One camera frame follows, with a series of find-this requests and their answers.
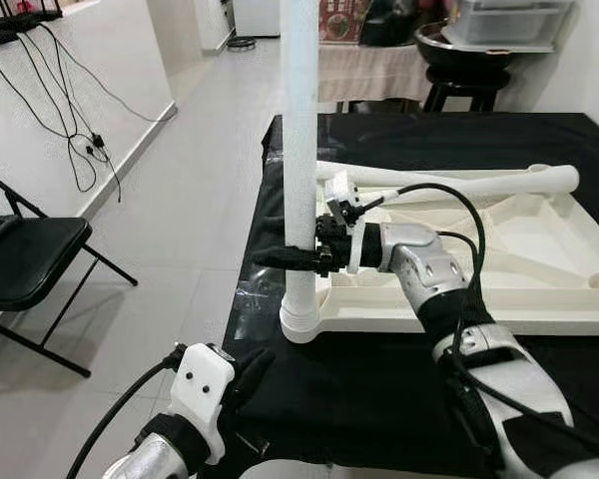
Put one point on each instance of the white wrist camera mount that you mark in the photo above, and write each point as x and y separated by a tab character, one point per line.
202	384
339	190

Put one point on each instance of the black bag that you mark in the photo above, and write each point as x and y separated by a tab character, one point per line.
389	20

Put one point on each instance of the black power strip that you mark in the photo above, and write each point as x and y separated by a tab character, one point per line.
20	28

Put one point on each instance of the white appliance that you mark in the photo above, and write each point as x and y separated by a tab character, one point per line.
255	15

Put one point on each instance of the black power adapter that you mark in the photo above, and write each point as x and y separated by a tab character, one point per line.
98	140

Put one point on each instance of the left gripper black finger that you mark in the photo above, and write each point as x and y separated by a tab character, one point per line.
265	374
246	374

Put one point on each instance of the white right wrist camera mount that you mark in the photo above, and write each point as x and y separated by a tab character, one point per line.
339	190

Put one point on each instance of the white plastic table top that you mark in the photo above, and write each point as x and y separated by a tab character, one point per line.
539	249

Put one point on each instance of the black plastic table cover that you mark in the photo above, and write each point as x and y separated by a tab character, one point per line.
379	399

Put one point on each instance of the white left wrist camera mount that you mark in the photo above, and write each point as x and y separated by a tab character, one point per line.
202	384

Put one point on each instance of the clear plastic container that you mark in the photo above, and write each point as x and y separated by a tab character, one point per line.
509	22

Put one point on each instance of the orange lid storage box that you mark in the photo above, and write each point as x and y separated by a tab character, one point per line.
341	20

